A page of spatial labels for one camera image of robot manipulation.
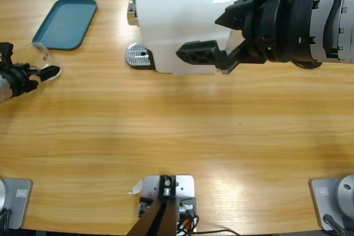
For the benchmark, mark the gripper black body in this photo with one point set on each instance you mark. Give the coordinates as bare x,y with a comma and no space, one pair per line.
301,26
23,84

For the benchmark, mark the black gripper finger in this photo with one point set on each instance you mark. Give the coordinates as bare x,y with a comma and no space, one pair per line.
31,66
49,73
235,12
199,53

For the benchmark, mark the clear drinking glass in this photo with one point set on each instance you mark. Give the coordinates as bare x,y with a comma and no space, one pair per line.
41,53

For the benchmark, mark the white capsule coffee machine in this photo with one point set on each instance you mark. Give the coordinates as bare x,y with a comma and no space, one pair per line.
166,26

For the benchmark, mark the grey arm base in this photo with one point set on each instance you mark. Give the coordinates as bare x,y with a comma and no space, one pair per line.
19,200
326,200

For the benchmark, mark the teal plastic tray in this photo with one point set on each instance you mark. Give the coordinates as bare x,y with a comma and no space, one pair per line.
66,23

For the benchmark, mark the white paper tab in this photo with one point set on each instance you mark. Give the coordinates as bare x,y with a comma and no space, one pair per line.
137,187

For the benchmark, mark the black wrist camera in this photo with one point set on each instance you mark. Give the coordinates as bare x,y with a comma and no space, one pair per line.
6,53

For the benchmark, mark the white mount block dark post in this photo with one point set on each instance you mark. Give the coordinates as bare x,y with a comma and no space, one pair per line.
182,186

